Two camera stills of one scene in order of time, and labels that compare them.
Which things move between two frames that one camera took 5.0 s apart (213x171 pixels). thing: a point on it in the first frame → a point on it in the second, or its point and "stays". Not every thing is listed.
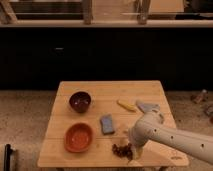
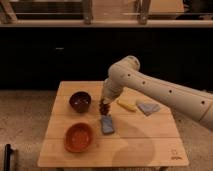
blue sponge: [107, 124] stays
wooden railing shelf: [106, 13] stays
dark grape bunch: [123, 151] → [104, 108]
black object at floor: [7, 157] stays
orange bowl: [78, 137] stays
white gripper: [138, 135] → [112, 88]
